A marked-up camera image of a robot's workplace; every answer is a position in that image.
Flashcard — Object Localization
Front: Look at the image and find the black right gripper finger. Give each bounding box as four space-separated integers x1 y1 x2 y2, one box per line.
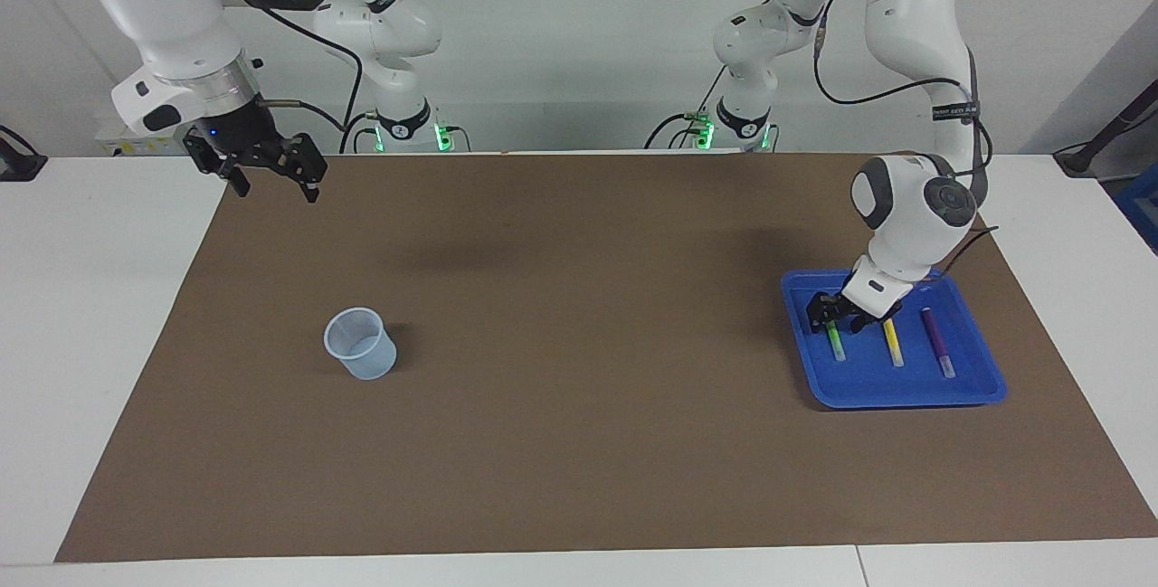
183 128 252 199
271 133 328 204

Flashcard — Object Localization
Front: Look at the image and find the purple marker pen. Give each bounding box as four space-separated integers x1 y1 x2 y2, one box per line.
920 307 957 380

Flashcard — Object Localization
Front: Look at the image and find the blue plastic tray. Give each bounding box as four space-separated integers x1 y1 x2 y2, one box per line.
780 267 1008 411

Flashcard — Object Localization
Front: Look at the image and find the black desk object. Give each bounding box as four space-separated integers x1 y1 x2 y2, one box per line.
0 124 48 183

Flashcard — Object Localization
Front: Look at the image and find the translucent plastic cup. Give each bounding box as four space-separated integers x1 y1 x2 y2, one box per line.
323 307 397 381

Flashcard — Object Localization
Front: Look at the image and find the brown paper table mat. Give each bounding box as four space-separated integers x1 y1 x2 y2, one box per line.
54 151 1158 563

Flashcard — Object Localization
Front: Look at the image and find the black pole stand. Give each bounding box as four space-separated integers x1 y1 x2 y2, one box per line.
1054 80 1158 176

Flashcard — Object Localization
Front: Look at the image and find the blue crate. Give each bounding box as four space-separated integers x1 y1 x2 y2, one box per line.
1115 166 1158 255

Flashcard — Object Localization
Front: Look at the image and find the white wall socket box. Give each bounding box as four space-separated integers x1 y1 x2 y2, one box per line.
95 110 195 157

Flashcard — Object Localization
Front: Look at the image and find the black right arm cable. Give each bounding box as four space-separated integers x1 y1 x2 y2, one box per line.
204 0 365 154

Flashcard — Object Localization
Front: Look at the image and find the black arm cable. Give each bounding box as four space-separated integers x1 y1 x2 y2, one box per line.
760 0 1001 280
204 0 365 154

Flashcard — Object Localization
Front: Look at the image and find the black right base cable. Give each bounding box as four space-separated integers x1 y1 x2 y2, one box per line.
339 112 471 155

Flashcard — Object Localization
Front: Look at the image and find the black base cable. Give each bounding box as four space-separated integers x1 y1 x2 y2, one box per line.
339 112 471 155
644 70 732 151

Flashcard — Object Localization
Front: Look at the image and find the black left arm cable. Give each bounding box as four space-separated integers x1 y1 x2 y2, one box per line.
760 0 1001 280

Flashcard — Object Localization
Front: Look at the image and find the black left base cable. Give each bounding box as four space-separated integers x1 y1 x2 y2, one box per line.
644 70 732 151

